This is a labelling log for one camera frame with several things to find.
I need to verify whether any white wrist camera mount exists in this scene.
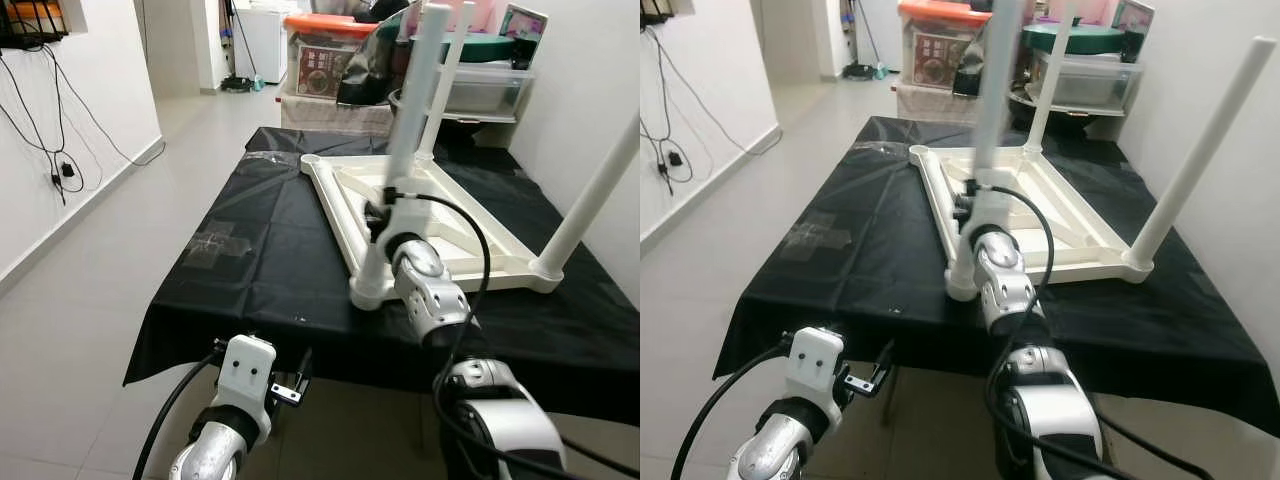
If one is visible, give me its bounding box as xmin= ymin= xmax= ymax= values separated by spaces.
xmin=378 ymin=185 xmax=423 ymax=246
xmin=215 ymin=335 xmax=278 ymax=421
xmin=785 ymin=327 xmax=846 ymax=416
xmin=967 ymin=180 xmax=1013 ymax=236

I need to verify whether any storage box with orange lid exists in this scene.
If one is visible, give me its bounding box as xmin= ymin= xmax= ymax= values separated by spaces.
xmin=897 ymin=0 xmax=991 ymax=89
xmin=283 ymin=13 xmax=379 ymax=101

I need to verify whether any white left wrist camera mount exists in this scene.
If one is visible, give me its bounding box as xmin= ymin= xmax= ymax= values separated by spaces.
xmin=215 ymin=335 xmax=278 ymax=421
xmin=785 ymin=327 xmax=846 ymax=416

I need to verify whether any black bag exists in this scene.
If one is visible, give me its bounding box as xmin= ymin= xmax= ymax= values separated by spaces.
xmin=955 ymin=10 xmax=1001 ymax=96
xmin=338 ymin=20 xmax=406 ymax=106

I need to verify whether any black round basin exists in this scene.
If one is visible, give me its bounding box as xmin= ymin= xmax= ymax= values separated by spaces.
xmin=1008 ymin=85 xmax=1126 ymax=119
xmin=388 ymin=88 xmax=521 ymax=126

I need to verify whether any white plastic table top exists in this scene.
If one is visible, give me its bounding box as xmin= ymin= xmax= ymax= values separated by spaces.
xmin=300 ymin=153 xmax=566 ymax=306
xmin=910 ymin=143 xmax=1156 ymax=301

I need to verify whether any green round lid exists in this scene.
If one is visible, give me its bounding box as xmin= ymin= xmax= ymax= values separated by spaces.
xmin=1040 ymin=22 xmax=1131 ymax=56
xmin=455 ymin=30 xmax=526 ymax=63

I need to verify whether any pink plastic storage box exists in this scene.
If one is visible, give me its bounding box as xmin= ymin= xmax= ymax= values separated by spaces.
xmin=450 ymin=0 xmax=506 ymax=36
xmin=1060 ymin=0 xmax=1111 ymax=26

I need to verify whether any clear plastic storage container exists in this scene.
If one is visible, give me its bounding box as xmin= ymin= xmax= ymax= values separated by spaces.
xmin=1045 ymin=52 xmax=1143 ymax=109
xmin=445 ymin=62 xmax=536 ymax=116

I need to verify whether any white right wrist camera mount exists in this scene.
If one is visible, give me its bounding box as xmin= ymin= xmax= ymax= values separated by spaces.
xmin=967 ymin=180 xmax=1013 ymax=236
xmin=378 ymin=185 xmax=423 ymax=246

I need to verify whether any white appliance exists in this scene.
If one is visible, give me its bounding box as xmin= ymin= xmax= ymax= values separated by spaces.
xmin=858 ymin=0 xmax=901 ymax=71
xmin=240 ymin=5 xmax=291 ymax=86

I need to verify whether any colourful picture book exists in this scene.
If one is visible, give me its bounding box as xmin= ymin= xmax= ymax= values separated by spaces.
xmin=500 ymin=5 xmax=549 ymax=41
xmin=1110 ymin=0 xmax=1156 ymax=36

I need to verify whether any black plastic table cover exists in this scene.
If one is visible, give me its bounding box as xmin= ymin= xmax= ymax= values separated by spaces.
xmin=712 ymin=115 xmax=1280 ymax=439
xmin=122 ymin=125 xmax=640 ymax=426

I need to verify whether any crumpled clear plastic wrap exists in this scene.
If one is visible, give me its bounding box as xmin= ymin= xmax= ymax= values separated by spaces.
xmin=790 ymin=212 xmax=851 ymax=251
xmin=185 ymin=222 xmax=251 ymax=269

